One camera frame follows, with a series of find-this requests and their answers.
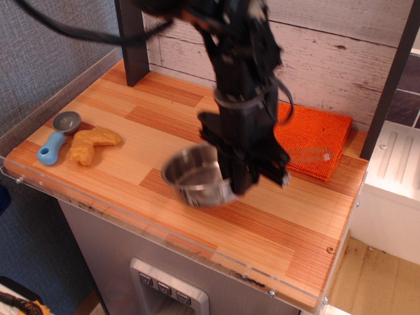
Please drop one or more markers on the yellow plastic chicken piece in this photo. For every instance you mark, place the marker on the yellow plastic chicken piece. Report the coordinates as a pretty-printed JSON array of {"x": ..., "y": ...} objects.
[{"x": 84, "y": 142}]

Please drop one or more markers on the dark frame post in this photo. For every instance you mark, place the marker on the dark frame post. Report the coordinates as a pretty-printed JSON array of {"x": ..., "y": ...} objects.
[
  {"x": 135, "y": 55},
  {"x": 396, "y": 70}
]

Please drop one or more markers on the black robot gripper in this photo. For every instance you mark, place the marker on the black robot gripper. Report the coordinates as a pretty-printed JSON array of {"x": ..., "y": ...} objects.
[{"x": 243, "y": 134}]

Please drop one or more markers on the blue handled grey scoop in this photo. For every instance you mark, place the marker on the blue handled grey scoop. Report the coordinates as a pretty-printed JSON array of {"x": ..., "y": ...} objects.
[{"x": 64, "y": 124}]

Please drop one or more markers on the stainless steel pot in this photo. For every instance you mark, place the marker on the stainless steel pot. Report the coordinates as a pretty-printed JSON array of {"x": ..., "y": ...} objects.
[{"x": 195, "y": 178}]

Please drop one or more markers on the orange folded cloth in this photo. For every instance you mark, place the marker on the orange folded cloth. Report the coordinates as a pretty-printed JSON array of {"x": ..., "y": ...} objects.
[{"x": 313, "y": 139}]

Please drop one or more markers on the dark right frame post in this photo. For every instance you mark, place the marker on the dark right frame post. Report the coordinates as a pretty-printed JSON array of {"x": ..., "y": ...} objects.
[{"x": 396, "y": 70}]

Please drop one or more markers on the dark left frame post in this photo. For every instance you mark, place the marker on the dark left frame post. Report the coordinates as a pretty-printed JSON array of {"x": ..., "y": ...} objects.
[{"x": 135, "y": 55}]

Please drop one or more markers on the silver dispenser panel with buttons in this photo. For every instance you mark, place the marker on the silver dispenser panel with buttons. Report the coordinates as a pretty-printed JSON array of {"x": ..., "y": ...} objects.
[{"x": 162, "y": 293}]

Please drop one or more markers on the black and orange object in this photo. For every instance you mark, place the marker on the black and orange object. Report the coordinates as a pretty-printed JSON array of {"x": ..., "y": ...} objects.
[{"x": 17, "y": 299}]

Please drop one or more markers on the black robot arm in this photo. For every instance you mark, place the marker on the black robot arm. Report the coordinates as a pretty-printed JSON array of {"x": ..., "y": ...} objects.
[{"x": 244, "y": 55}]

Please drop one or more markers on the clear acrylic table guard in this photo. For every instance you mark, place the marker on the clear acrylic table guard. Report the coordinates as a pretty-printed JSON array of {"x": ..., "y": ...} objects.
[{"x": 285, "y": 243}]

